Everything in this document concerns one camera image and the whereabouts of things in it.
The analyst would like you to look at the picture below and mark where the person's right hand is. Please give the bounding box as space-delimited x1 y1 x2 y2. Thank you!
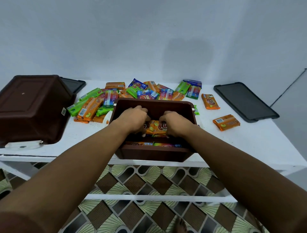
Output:
159 110 200 139

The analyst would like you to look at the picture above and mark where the person's left hand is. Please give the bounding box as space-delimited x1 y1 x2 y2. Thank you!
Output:
111 105 151 135

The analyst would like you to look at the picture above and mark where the multicoloured snack packet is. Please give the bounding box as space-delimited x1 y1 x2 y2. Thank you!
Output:
124 141 154 146
153 142 183 148

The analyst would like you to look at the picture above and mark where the blue snack packet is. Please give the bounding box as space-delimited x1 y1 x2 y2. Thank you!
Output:
183 79 202 88

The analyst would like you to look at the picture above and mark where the pile of colourful snacks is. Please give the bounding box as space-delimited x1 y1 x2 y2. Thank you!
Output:
67 78 221 124

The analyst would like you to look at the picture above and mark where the dark grey lid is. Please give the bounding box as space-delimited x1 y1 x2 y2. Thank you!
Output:
60 76 86 94
213 82 280 123

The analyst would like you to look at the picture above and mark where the person's right forearm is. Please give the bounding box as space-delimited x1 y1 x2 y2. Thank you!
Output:
189 125 307 233

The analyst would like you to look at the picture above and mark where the person's left forearm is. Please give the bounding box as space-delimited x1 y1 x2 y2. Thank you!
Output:
0 121 135 233

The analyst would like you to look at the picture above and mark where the person's foot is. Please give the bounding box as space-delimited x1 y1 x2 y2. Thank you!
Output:
172 217 188 233

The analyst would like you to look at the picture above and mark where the brown sleeve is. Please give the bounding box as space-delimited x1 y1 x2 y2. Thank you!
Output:
0 212 46 233

